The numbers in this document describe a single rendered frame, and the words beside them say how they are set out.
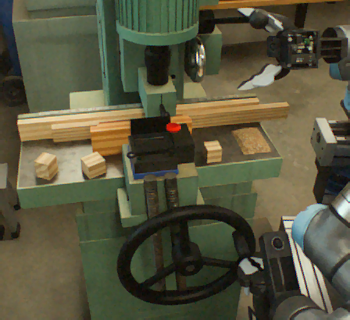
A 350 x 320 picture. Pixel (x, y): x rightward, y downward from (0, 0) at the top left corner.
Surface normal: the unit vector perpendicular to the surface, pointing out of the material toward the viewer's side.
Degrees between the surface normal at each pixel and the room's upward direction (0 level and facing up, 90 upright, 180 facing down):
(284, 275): 32
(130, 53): 90
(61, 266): 0
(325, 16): 90
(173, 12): 90
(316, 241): 59
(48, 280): 0
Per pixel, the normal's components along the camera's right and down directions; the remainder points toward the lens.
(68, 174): 0.02, -0.80
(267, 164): 0.20, 0.58
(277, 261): 0.16, -0.38
